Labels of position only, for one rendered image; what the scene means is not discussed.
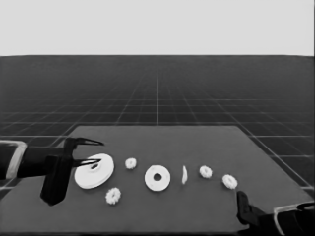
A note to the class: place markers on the large thick white disc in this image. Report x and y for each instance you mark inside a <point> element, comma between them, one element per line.
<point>92,179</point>

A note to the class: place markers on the small white toothed gear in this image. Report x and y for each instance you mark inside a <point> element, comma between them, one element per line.
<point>225,182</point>
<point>109,196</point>
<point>127,163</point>
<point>202,172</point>

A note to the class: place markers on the white round carrier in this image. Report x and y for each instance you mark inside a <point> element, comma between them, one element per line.
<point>150,179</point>

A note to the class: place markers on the small white T-shaped piece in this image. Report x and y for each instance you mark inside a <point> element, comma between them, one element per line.
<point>184,175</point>

